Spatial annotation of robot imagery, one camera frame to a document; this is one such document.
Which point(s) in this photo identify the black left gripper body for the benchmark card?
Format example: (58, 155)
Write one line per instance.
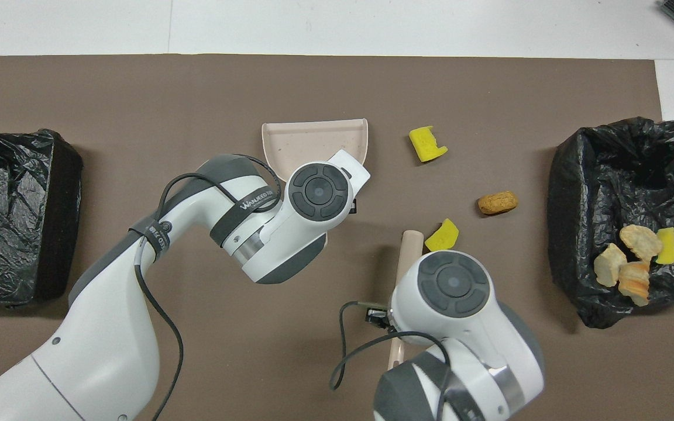
(353, 206)

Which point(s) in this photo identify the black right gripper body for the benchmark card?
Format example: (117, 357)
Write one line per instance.
(378, 316)

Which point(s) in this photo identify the beige brush with black bristles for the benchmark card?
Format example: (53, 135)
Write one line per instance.
(410, 251)

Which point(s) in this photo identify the beige plastic dustpan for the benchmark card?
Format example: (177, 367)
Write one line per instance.
(308, 143)

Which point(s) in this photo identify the notched yellow sponge piece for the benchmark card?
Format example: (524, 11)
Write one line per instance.
(425, 146)

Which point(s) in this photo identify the brown bread roll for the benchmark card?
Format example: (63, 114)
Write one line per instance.
(497, 203)

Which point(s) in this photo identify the striped croissant piece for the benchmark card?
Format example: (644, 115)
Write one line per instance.
(609, 266)
(634, 283)

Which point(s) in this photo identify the pale flaky bread piece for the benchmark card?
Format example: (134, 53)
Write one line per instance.
(640, 241)

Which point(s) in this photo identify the yellow and green sponge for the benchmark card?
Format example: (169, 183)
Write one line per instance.
(668, 247)

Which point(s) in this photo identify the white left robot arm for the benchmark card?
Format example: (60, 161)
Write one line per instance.
(319, 190)

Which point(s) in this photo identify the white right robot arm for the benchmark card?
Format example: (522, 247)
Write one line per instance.
(454, 283)

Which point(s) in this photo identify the black bag lined bin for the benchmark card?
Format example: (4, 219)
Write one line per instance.
(21, 164)
(606, 193)

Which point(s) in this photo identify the brown table mat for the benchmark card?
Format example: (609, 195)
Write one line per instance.
(337, 88)

